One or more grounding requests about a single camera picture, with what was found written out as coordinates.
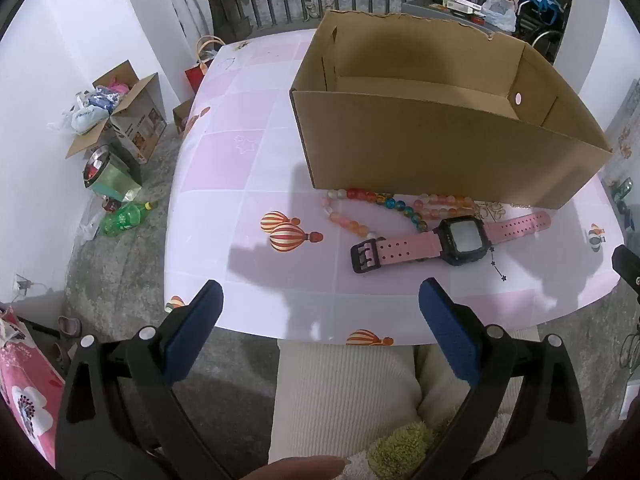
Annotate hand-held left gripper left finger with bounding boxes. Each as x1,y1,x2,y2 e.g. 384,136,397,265
55,280,236,480

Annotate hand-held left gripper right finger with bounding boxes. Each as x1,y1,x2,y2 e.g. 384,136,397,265
415,277,588,480

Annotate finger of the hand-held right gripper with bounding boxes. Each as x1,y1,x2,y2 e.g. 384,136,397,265
611,244,640,307

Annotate pink digital watch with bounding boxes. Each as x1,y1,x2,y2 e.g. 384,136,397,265
350,212,552,274

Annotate orange bead bracelet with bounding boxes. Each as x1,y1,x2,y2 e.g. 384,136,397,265
412,192,481,217

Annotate multicoloured bead bracelet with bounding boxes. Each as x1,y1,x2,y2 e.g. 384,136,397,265
322,187,431,241

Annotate person's left hand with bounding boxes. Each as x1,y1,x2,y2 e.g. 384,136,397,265
247,455,348,480

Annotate green fluffy garment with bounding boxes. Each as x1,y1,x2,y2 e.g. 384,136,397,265
367,422,441,472

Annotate green plastic bottle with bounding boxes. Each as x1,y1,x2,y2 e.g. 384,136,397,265
102,201,158,236

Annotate pink floral blanket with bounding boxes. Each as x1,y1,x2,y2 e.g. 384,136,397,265
0,305,66,466

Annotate round silver red container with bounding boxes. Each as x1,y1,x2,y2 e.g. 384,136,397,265
81,144,112,183

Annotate printed cardboard box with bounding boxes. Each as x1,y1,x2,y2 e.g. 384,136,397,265
66,60,167,165

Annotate small brown cardboard box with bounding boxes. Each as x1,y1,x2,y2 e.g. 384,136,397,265
172,99,197,136

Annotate white plastic bag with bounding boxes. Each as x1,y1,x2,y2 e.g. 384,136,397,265
48,92,108,135
482,0,517,31

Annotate colourful clothes bundle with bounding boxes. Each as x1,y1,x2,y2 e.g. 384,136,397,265
92,77,133,108

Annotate red gift bag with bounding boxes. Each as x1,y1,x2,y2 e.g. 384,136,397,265
185,36,226,95

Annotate wheelchair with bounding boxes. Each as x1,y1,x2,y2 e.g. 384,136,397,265
515,0,571,56

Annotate grey cabinet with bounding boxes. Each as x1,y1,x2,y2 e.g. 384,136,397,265
402,0,516,36

